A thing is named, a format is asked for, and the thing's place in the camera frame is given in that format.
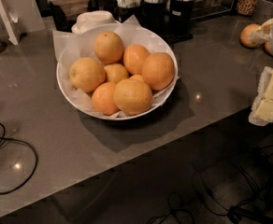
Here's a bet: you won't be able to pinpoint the black cable on table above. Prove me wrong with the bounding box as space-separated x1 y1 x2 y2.
0 118 39 196

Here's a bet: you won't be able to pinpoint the black cup holder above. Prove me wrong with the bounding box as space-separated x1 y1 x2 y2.
117 5 143 23
169 0 194 35
143 2 166 34

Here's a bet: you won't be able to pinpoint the jar of nuts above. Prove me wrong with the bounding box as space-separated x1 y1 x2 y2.
237 0 257 16

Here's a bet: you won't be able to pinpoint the black cup holder left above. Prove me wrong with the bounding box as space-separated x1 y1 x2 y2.
117 5 143 23

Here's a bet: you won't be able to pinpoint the white paper liner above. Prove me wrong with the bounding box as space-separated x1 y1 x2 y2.
52 14 180 119

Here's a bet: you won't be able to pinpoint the black cup holder right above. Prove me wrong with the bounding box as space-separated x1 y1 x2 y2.
169 0 194 35

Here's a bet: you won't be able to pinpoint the white sign stand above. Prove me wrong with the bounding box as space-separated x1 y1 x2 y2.
0 0 20 45

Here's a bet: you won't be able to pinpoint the black floor cables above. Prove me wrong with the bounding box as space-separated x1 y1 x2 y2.
145 133 273 224

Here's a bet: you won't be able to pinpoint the small hidden orange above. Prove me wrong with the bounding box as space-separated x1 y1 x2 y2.
129 75 144 82

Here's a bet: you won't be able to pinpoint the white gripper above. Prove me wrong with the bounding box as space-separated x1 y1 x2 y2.
249 18 273 126

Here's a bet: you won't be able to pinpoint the front large orange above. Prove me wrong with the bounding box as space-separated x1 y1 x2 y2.
113 78 153 116

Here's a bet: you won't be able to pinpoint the black cup holder middle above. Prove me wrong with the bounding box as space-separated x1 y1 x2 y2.
143 2 166 34

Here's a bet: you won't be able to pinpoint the small centre orange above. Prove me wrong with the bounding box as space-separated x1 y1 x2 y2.
104 63 129 83

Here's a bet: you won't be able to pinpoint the white bowl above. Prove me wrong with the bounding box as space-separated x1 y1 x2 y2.
55 22 180 121

